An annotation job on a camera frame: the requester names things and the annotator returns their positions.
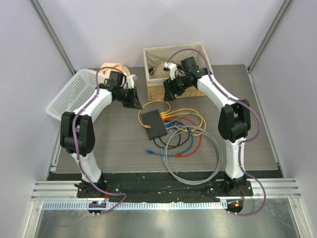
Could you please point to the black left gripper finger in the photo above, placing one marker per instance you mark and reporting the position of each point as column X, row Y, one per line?
column 137, row 99
column 132, row 104

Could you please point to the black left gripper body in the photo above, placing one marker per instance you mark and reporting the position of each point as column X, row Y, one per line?
column 126, row 95

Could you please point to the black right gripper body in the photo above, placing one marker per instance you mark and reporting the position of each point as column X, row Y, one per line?
column 177, row 84

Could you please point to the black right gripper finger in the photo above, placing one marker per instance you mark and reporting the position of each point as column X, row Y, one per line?
column 177, row 93
column 168, row 96

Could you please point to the black network switch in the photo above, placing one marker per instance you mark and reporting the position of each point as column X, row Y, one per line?
column 153, row 124

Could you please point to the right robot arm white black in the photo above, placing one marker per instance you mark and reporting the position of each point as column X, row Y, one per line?
column 234, row 120

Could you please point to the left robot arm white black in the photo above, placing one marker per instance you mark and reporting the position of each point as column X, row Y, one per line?
column 77, row 134

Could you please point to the beige cap in basket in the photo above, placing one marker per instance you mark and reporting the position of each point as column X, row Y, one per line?
column 158, row 72

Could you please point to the peach bucket hat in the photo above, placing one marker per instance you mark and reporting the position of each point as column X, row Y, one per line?
column 109, row 67

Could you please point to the white perforated plastic basket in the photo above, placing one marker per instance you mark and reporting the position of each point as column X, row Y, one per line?
column 78, row 91

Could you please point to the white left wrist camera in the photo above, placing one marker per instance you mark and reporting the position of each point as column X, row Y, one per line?
column 130, row 82

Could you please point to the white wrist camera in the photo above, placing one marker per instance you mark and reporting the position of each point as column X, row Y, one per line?
column 130, row 82
column 170, row 67

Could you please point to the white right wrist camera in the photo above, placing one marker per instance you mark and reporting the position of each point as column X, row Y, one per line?
column 170, row 67

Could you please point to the black mounting base plate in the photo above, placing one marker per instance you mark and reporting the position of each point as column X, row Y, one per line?
column 171, row 190

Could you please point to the aluminium frame rail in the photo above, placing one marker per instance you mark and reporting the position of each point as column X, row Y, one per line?
column 68, row 195

